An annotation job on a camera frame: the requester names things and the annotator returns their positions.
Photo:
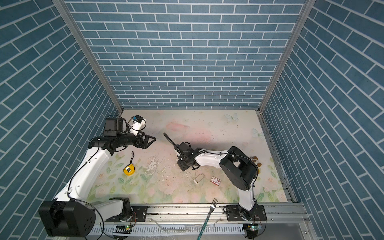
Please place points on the white staple box tray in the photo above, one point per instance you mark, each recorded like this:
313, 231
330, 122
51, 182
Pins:
199, 178

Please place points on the yellow small object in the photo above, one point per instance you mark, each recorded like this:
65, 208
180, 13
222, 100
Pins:
129, 170

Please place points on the green handled fork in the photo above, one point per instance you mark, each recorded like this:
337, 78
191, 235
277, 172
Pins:
212, 208

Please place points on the aluminium corner post left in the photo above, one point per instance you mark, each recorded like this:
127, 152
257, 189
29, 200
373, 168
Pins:
76, 32

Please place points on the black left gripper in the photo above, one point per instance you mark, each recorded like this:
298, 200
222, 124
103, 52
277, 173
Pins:
144, 144

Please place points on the red white staple box sleeve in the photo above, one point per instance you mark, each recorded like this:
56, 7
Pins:
215, 181

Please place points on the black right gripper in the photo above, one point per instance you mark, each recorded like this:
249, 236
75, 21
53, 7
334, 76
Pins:
179, 163

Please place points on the aluminium corner post right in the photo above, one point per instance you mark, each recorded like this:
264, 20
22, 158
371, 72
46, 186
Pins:
307, 7

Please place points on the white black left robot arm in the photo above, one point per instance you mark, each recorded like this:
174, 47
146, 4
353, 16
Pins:
69, 214

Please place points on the brown white plush toy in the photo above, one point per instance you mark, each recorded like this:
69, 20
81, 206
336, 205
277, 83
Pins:
257, 162

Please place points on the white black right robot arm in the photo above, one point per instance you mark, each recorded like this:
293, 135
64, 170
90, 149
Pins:
238, 167

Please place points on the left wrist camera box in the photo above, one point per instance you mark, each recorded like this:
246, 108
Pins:
139, 123

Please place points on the aluminium corner post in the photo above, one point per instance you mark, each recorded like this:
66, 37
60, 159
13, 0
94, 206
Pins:
76, 32
307, 7

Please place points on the aluminium front rail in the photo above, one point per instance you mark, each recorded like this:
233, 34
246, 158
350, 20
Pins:
196, 214

